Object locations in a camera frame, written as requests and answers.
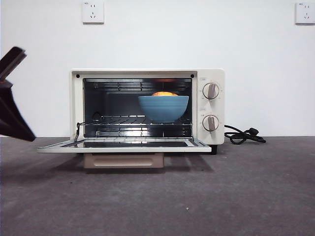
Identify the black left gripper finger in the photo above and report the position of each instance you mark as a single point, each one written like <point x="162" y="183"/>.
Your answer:
<point x="14" y="108"/>
<point x="7" y="125"/>

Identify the glass oven door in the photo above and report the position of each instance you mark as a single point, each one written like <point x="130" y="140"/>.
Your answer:
<point x="123" y="149"/>

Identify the blue ribbed bowl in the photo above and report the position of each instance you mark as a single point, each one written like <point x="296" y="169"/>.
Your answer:
<point x="163" y="108"/>

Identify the red yellow apple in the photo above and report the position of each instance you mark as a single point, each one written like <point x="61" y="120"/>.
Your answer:
<point x="164" y="94"/>

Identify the white toaster oven body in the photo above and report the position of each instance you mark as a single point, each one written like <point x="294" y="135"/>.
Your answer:
<point x="76" y="105"/>

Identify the round oven timer knob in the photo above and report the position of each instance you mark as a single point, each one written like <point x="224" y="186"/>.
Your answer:
<point x="211" y="123"/>

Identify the round oven temperature knob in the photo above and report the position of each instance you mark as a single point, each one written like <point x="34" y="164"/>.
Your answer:
<point x="211" y="91"/>

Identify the black oven foot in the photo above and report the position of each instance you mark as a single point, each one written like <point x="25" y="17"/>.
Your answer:
<point x="214" y="149"/>

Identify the white wall socket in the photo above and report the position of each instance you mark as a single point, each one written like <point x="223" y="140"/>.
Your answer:
<point x="93" y="12"/>
<point x="305" y="13"/>

